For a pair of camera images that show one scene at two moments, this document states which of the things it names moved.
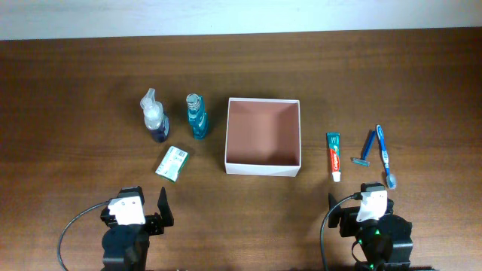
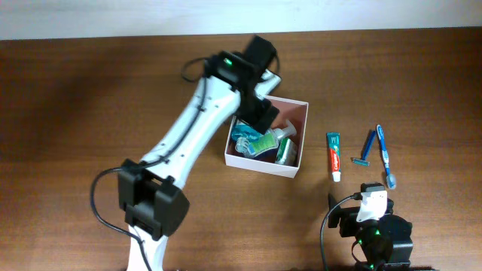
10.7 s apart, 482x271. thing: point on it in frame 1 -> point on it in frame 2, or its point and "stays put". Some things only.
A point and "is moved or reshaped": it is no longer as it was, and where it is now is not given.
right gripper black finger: [334, 214] stays put
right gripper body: [347, 220] stays put
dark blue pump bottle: [156, 121] -> [265, 147]
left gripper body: [153, 223] -> [261, 117]
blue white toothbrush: [392, 180] stays put
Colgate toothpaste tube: [334, 140] stays put
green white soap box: [172, 163] is moved or reshaped
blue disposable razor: [365, 150] stays put
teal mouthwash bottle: [196, 115] is moved or reshaped
